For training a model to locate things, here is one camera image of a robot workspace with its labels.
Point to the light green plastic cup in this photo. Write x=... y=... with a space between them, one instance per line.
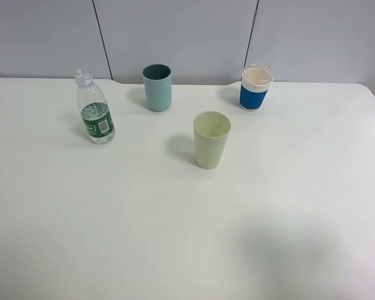
x=211 y=131

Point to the clear plastic water bottle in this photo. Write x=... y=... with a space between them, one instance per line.
x=93 y=108

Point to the teal plastic cup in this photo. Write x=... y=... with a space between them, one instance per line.
x=158 y=87

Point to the blue sleeved paper cup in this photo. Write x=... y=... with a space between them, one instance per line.
x=255 y=82

